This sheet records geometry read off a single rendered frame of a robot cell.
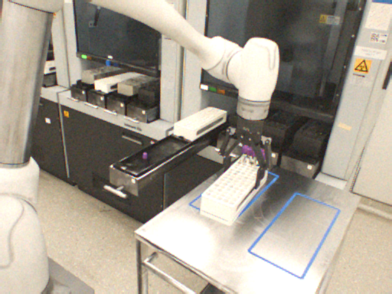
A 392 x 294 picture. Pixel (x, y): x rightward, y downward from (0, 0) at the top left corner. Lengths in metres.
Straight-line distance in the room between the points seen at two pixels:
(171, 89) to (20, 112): 0.98
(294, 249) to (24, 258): 0.63
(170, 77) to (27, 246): 1.13
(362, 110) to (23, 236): 1.15
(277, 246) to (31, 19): 0.78
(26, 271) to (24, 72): 0.43
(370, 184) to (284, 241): 1.82
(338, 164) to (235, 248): 0.71
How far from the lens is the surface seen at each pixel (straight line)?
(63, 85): 2.35
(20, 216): 0.79
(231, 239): 0.91
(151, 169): 1.20
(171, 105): 1.73
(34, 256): 0.82
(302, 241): 0.95
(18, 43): 0.83
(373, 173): 2.67
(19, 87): 0.85
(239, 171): 1.08
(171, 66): 1.68
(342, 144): 1.42
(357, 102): 1.36
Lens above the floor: 1.42
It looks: 27 degrees down
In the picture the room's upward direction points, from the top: 5 degrees clockwise
